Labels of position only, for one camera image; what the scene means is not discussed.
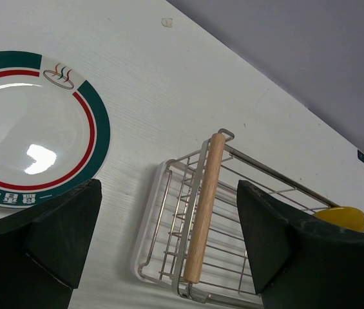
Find metal wire dish rack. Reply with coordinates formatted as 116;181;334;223
138;128;364;305

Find white drip tray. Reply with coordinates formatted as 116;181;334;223
130;160;184;283

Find green red rimmed plate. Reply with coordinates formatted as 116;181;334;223
0;50;111;209

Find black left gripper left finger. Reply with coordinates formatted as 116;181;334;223
0;179;102;308

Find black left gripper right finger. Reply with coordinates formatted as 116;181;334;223
236;180;364;308

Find yellow plate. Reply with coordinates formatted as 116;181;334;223
314;207;364;232

